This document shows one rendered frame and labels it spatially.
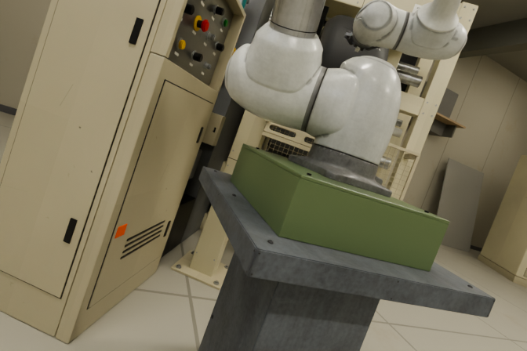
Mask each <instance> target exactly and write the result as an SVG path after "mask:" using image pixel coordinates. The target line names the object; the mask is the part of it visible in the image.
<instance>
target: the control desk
mask: <svg viewBox="0 0 527 351"><path fill-rule="evenodd" d="M245 17H246V14H245V11H244V9H243V7H242V4H241V2H240V0H51V2H50V5H49V10H48V12H47V15H46V18H45V23H44V25H43V28H42V33H41V35H40V38H39V40H38V45H37V48H36V50H35V54H34V58H33V60H32V63H31V67H30V70H29V73H28V76H27V80H26V83H25V86H24V90H23V93H22V96H21V98H20V102H19V106H18V108H17V111H16V115H15V118H14V121H13V125H12V128H11V131H10V134H9V138H8V140H7V144H6V146H5V150H4V154H3V156H2V160H1V163H0V311H2V312H3V313H6V314H8V315H10V316H11V317H14V318H16V319H18V320H21V321H23V322H24V323H26V324H29V325H31V326H32V327H35V328H37V329H38V330H40V331H43V332H45V333H46V334H48V335H51V336H53V337H54V336H56V338H57V339H59V340H60V341H62V342H65V343H70V342H71V341H73V340H74V339H75V338H76V337H78V336H79V335H80V334H81V333H82V332H83V331H84V330H86V329H87V328H88V327H89V326H91V325H92V324H93V323H95V322H96V321H97V320H98V319H100V318H101V317H102V316H103V315H104V314H105V313H106V312H108V311H109V310H110V309H111V308H113V307H114V306H115V305H117V304H118V303H119V302H120V301H122V300H123V299H124V298H125V297H126V296H127V295H128V294H130V293H131V292H132V291H133V290H135V289H136V288H137V287H139V286H140V285H141V284H142V283H143V282H144V281H145V280H146V279H148V278H149V277H150V276H152V275H153V274H154V273H155V272H156V270H157V268H158V264H159V262H160V259H161V257H162V253H163V251H164V248H165V244H166V241H167V239H168V236H169V233H170V230H171V228H172V225H173V222H174V219H175V217H176V213H177V210H178V208H179V206H180V202H181V199H182V196H183V194H184V191H185V188H186V185H187V181H188V179H189V176H190V174H191V170H192V168H193V165H194V161H195V159H196V157H197V154H198V150H199V147H200V145H201V143H202V139H203V136H204V134H205V130H206V128H207V125H208V123H209V119H210V116H211V114H212V112H213V108H214V105H215V102H216V99H217V97H218V94H219V91H220V88H221V85H222V83H223V80H224V77H225V71H226V68H227V64H228V61H229V59H230V58H231V57H232V54H233V51H234V48H235V46H236V43H237V40H238V36H239V34H240V32H241V29H242V25H243V23H244V20H245ZM125 224H127V227H126V229H125V233H124V235H122V236H120V237H117V238H115V235H116V233H117V230H118V228H119V227H120V226H123V225H125Z"/></svg>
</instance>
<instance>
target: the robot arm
mask: <svg viewBox="0 0 527 351"><path fill-rule="evenodd" d="M325 1H326V0H274V7H273V11H272V15H271V22H268V23H265V24H264V25H263V26H262V27H261V28H260V29H259V30H258V31H257V32H256V33H255V36H254V38H253V41H252V43H251V44H244V45H242V46H241V47H240V48H238V49H237V50H236V51H235V52H234V54H233V56H232V57H231V58H230V59H229V61H228V64H227V68H226V71H225V86H226V89H227V91H228V93H229V95H230V97H231V98H232V99H233V100H234V101H235V102H236V103H237V104H238V105H240V106H241V107H243V108H244V109H245V110H247V111H248V112H250V113H252V114H254V115H256V116H258V117H260V118H262V119H265V120H267V121H271V122H273V123H275V124H278V125H282V126H285V127H288V128H294V129H297V130H300V131H303V132H306V133H308V134H309V135H311V136H313V137H314V142H313V144H312V147H311V149H310V151H309V153H308V155H307V156H298V155H291V154H290V155H289V158H288V160H289V161H292V162H294V163H296V164H298V165H301V166H303V167H305V168H308V169H310V170H311V171H314V172H317V173H318V174H320V175H322V176H324V177H326V178H329V179H332V180H335V181H337V182H341V183H346V184H348V185H351V186H356V187H358V188H361V189H363V190H368V191H371V192H373V193H376V194H380V195H383V196H385V197H391V195H392V191H390V190H389V189H387V188H386V187H384V186H382V182H383V181H382V179H381V178H379V177H377V176H376V172H377V169H378V166H379V164H380V161H381V158H382V156H383V154H384V153H385V151H386V149H387V146H388V143H389V142H390V139H391V136H392V133H393V131H394V127H395V124H396V121H397V119H398V113H399V110H400V105H401V94H402V91H401V82H400V78H399V76H398V72H397V71H396V69H395V67H394V66H392V65H391V64H390V63H388V62H387V61H385V60H382V59H380V58H377V57H374V56H356V57H352V58H350V59H349V60H346V61H344V62H342V64H341V65H340V68H326V67H323V66H321V64H322V52H323V48H322V44H321V42H320V39H319V37H318V36H317V35H316V33H317V29H318V25H319V22H320V19H321V16H322V11H323V9H324V6H325ZM460 3H461V0H434V1H433V2H430V3H427V4H424V5H422V6H421V7H420V8H419V9H418V10H417V11H415V12H414V13H411V12H406V11H404V10H401V9H398V8H396V7H395V6H393V5H392V4H391V3H389V2H387V1H385V0H373V1H371V2H368V3H367V4H365V5H364V6H363V7H362V8H361V9H360V10H359V12H358V14H357V15H356V17H355V19H354V23H353V32H350V31H347V32H346V34H345V36H344V37H345V38H346V39H347V41H348V43H349V45H354V47H355V52H358V51H359V50H360V51H363V49H366V50H371V49H379V48H380V47H382V48H386V49H393V50H396V51H399V52H402V53H404V54H406V55H409V56H415V57H419V58H423V59H427V60H447V59H450V58H452V57H453V56H456V55H457V54H458V53H459V52H460V51H461V50H462V49H463V47H464V46H465V44H466V42H467V31H466V29H465V28H464V26H463V25H462V24H461V23H459V17H458V16H457V14H456V11H457V10H458V8H459V5H460Z"/></svg>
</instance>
